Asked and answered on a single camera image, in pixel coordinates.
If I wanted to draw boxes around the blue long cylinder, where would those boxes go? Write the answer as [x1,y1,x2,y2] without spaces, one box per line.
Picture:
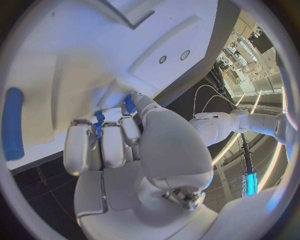
[1,87,26,162]

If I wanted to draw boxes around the blue peg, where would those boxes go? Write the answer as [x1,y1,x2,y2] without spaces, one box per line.
[123,94,139,114]

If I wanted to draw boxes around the glowing light bar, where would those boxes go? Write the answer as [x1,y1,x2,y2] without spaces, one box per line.
[240,170,259,198]

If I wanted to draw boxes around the workshop desk with equipment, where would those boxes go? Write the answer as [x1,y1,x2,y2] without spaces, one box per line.
[213,29,264,91]

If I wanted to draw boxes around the blue gear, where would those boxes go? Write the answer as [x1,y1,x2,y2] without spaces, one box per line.
[93,110,107,140]

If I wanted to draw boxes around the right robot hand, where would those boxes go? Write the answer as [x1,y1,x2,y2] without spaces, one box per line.
[62,90,220,240]

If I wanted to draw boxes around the white cable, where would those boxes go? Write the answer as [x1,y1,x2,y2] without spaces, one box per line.
[193,84,230,114]
[201,94,239,113]

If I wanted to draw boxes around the white task board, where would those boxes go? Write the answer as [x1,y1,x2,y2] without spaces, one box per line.
[3,0,220,171]

